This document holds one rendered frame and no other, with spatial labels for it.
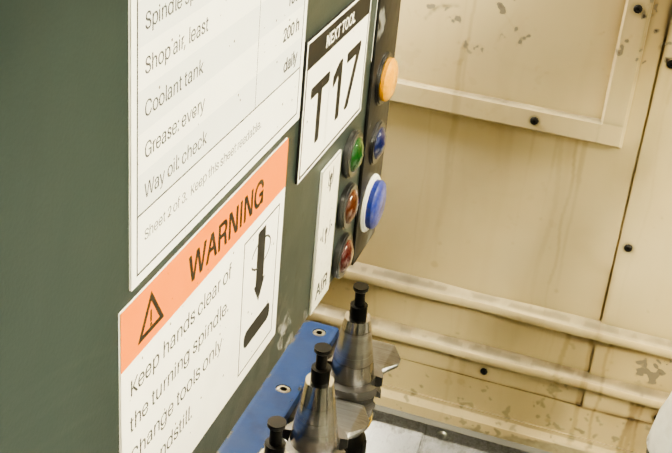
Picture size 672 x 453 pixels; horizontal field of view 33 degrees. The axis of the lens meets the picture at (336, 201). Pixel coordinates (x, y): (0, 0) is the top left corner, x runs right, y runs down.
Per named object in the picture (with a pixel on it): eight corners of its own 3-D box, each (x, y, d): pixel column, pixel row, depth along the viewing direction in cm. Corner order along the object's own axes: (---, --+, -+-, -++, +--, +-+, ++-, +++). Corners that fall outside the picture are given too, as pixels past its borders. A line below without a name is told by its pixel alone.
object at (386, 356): (405, 352, 119) (406, 346, 119) (391, 380, 115) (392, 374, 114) (342, 335, 121) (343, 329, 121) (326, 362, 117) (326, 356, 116)
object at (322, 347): (311, 372, 101) (314, 340, 99) (330, 375, 101) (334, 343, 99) (308, 384, 99) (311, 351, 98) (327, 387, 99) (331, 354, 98)
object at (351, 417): (375, 413, 110) (376, 406, 110) (358, 446, 105) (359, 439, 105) (307, 394, 112) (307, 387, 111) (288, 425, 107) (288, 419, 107)
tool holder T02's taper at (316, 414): (294, 420, 105) (299, 361, 102) (341, 428, 105) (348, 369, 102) (285, 451, 101) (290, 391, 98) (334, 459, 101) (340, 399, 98)
